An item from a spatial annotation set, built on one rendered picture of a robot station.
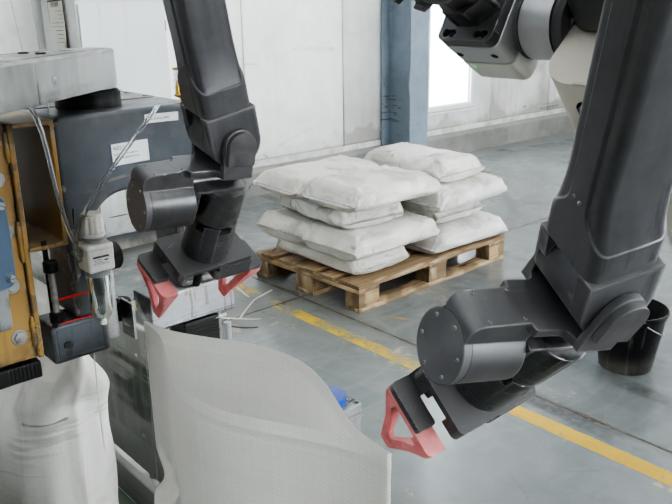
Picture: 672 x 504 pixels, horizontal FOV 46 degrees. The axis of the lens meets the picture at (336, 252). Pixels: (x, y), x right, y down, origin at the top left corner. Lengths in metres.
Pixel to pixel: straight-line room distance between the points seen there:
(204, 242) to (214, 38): 0.24
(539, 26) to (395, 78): 6.05
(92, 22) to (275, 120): 1.99
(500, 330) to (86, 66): 0.70
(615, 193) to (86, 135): 0.75
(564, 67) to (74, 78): 0.59
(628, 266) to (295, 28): 5.92
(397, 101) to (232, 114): 6.23
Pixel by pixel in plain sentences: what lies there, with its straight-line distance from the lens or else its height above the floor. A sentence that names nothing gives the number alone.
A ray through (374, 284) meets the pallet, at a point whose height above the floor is 0.13.
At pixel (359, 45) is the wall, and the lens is 6.85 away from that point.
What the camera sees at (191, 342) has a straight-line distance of 1.09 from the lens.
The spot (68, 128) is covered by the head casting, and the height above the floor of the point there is 1.32.
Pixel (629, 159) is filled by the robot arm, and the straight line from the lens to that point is 0.48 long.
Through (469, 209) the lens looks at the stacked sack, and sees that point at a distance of 4.53.
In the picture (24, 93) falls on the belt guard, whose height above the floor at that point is 1.38.
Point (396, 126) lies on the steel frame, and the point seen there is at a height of 0.39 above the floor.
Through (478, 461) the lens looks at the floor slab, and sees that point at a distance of 2.75.
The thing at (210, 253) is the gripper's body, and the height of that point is 1.20.
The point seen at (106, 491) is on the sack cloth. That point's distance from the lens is 1.62.
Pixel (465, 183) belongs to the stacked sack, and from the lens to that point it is 4.40.
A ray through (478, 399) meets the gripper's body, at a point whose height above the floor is 1.16.
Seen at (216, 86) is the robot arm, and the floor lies 1.39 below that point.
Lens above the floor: 1.48
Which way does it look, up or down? 18 degrees down
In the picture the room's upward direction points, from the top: 1 degrees counter-clockwise
